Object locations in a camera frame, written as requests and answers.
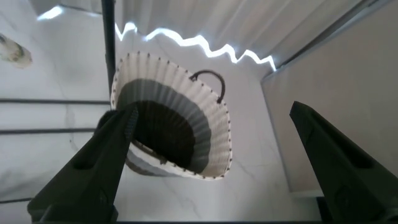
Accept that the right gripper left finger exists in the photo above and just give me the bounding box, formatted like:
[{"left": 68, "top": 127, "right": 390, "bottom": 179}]
[{"left": 27, "top": 102, "right": 139, "bottom": 222}]

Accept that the black clothes rack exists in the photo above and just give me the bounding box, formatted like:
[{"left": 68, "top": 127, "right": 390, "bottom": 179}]
[{"left": 0, "top": 0, "right": 121, "bottom": 205}]

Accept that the white curtain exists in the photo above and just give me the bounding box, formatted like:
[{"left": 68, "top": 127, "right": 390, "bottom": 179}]
[{"left": 29, "top": 0, "right": 368, "bottom": 68}]

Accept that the white laundry basket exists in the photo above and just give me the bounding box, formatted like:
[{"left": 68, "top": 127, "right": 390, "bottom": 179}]
[{"left": 110, "top": 51, "right": 234, "bottom": 181}]

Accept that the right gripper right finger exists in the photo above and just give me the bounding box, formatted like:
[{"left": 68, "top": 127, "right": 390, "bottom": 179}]
[{"left": 289, "top": 101, "right": 398, "bottom": 222}]

